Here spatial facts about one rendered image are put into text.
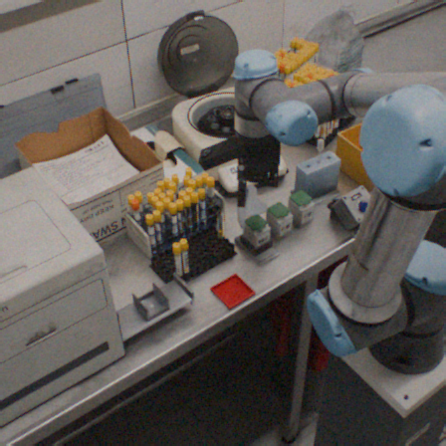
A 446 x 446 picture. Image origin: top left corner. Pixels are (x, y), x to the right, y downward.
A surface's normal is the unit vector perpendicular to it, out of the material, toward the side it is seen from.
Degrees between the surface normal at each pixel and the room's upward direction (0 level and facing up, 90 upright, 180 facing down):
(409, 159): 83
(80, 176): 0
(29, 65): 90
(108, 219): 90
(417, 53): 0
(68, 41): 90
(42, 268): 0
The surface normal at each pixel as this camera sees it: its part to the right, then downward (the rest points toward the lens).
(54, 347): 0.59, 0.55
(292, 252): -0.01, -0.73
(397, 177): -0.89, 0.22
